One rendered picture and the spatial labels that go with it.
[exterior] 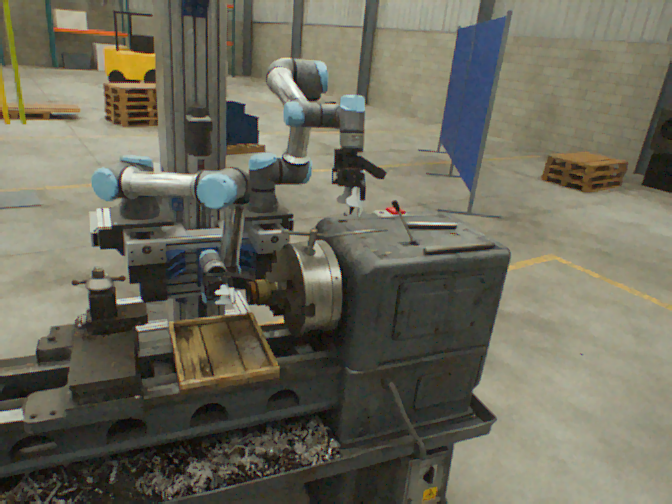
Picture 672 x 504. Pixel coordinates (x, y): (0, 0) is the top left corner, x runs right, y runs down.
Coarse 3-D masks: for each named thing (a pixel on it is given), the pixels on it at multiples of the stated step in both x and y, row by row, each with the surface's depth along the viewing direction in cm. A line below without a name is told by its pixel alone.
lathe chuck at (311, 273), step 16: (288, 256) 166; (304, 256) 157; (320, 256) 159; (304, 272) 154; (320, 272) 155; (288, 288) 172; (304, 288) 153; (320, 288) 154; (320, 304) 155; (288, 320) 171; (304, 320) 156; (320, 320) 158
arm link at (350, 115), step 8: (344, 96) 148; (352, 96) 147; (360, 96) 148; (344, 104) 148; (352, 104) 147; (360, 104) 148; (336, 112) 154; (344, 112) 149; (352, 112) 148; (360, 112) 148; (344, 120) 149; (352, 120) 148; (360, 120) 149; (344, 128) 149; (352, 128) 149; (360, 128) 149
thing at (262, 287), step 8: (256, 280) 162; (264, 280) 162; (248, 288) 160; (256, 288) 160; (264, 288) 160; (272, 288) 162; (248, 296) 164; (256, 296) 159; (264, 296) 159; (248, 304) 161; (256, 304) 163; (264, 304) 162
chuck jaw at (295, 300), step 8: (272, 296) 158; (280, 296) 158; (288, 296) 158; (296, 296) 158; (272, 304) 159; (280, 304) 157; (288, 304) 156; (296, 304) 154; (304, 304) 155; (312, 304) 155; (296, 312) 155; (304, 312) 155; (312, 312) 156
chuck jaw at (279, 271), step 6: (276, 252) 165; (282, 252) 166; (276, 258) 165; (282, 258) 166; (270, 264) 165; (276, 264) 164; (282, 264) 165; (288, 264) 166; (270, 270) 166; (276, 270) 164; (282, 270) 165; (288, 270) 166; (264, 276) 165; (270, 276) 163; (276, 276) 164; (282, 276) 165; (288, 276) 165
